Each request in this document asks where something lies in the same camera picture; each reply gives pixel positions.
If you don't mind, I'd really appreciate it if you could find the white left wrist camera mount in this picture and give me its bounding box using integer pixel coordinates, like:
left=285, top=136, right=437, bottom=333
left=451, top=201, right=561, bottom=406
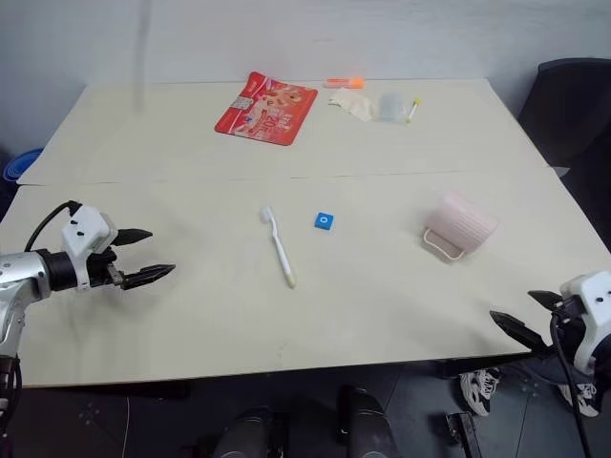
left=60, top=205, right=118, bottom=290

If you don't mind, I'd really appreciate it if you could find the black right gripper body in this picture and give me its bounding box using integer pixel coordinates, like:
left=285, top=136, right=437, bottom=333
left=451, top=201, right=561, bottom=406
left=538, top=299, right=589, bottom=357

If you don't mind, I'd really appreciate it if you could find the blue round object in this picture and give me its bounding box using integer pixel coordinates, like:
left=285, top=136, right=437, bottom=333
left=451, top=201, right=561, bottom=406
left=1, top=148, right=44, bottom=181

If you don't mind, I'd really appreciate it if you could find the pink ribbed cup with handle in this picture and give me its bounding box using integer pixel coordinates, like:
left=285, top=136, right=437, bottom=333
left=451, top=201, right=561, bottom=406
left=421, top=191, right=500, bottom=264

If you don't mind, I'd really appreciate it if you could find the black metal floor bracket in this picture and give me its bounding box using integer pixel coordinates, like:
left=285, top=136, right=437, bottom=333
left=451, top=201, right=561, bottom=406
left=446, top=412, right=486, bottom=458

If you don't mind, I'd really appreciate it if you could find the cream crumpled cloth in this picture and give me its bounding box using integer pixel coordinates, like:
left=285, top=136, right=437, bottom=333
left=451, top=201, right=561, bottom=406
left=327, top=87, right=376, bottom=123

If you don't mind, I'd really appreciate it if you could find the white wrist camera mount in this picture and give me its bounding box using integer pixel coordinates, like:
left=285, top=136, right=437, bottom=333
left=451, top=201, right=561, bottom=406
left=60, top=205, right=118, bottom=290
left=558, top=270, right=611, bottom=374

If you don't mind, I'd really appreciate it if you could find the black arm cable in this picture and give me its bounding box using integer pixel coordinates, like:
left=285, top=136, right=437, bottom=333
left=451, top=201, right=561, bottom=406
left=549, top=312, right=593, bottom=458
left=23, top=200, right=81, bottom=254

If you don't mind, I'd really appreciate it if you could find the dark rounded robot leg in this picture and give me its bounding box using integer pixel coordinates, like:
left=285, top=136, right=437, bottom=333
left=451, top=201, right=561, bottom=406
left=337, top=386, right=403, bottom=458

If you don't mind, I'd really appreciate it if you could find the clear plastic cup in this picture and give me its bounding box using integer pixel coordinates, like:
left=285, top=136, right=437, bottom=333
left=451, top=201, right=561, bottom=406
left=374, top=92, right=408, bottom=126

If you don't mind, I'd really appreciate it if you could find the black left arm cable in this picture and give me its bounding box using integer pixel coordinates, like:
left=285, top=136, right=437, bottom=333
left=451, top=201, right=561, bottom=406
left=23, top=200, right=81, bottom=254

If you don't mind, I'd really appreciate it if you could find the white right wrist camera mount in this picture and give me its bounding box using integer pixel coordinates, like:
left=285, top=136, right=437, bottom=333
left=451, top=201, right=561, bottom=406
left=558, top=270, right=611, bottom=374

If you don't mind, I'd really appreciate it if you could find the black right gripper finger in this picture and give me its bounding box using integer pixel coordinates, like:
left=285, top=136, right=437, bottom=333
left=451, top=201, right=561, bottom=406
left=489, top=310, right=550, bottom=353
left=527, top=289, right=567, bottom=312

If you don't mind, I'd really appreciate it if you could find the red printed packet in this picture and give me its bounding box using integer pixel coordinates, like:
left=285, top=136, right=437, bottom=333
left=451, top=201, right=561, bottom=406
left=214, top=71, right=319, bottom=147

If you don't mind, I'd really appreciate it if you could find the white toothbrush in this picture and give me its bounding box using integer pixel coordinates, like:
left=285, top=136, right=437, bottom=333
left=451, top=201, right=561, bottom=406
left=259, top=205, right=299, bottom=289

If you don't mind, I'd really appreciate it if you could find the black office chair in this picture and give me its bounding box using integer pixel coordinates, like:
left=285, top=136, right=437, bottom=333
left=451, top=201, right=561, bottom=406
left=517, top=58, right=611, bottom=239

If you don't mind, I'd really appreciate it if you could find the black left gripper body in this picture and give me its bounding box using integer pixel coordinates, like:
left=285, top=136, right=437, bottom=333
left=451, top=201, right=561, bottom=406
left=83, top=240, right=126, bottom=289

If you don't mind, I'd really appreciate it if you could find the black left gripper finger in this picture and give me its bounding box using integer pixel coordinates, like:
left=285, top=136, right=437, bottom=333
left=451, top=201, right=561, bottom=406
left=116, top=228, right=154, bottom=247
left=119, top=262, right=177, bottom=292

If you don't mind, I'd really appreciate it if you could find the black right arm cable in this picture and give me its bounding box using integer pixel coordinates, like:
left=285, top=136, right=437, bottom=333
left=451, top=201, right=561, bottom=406
left=549, top=312, right=593, bottom=458

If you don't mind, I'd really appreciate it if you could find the black and white sneaker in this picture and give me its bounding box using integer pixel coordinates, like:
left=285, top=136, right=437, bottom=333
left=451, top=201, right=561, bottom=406
left=558, top=379, right=603, bottom=417
left=459, top=367, right=503, bottom=417

